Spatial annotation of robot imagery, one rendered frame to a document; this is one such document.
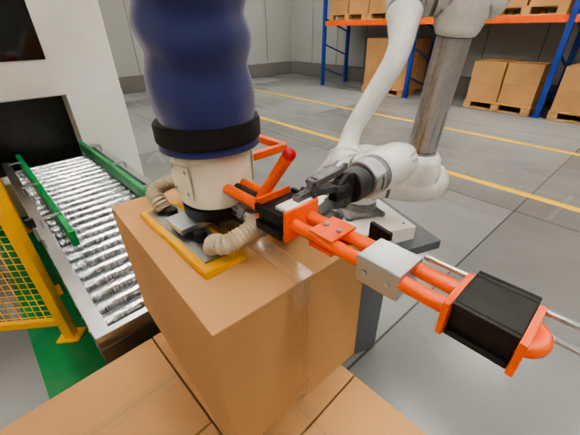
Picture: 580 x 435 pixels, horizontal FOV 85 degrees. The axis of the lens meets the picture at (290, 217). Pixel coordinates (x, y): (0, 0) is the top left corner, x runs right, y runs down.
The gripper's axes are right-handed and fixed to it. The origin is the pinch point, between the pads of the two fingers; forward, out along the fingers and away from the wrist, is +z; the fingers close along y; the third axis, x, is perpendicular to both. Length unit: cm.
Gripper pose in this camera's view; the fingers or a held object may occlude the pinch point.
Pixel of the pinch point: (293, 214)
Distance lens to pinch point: 58.7
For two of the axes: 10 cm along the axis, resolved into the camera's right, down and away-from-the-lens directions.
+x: -7.0, -3.6, 6.2
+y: 0.1, 8.6, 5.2
